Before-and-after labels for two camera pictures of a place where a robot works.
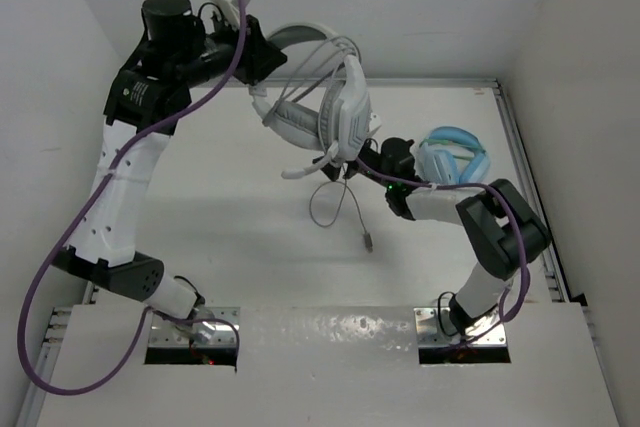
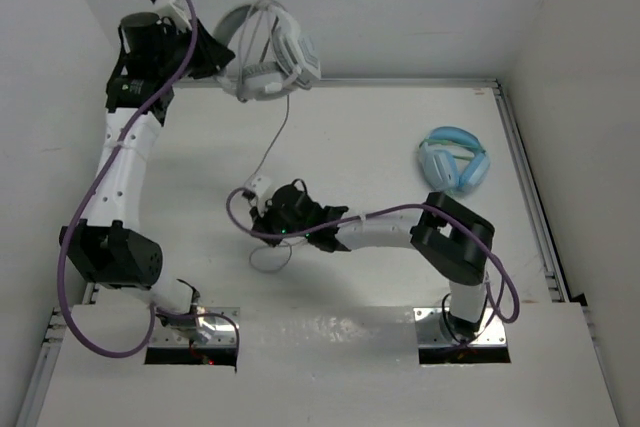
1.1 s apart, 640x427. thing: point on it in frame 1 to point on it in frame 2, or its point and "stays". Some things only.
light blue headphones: x=451 y=156 stays
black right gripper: x=333 y=172 to x=263 y=223
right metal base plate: x=434 y=327 stays
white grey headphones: x=339 y=119 to x=295 y=64
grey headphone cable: x=367 y=234 to x=260 y=170
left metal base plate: x=164 y=333 stays
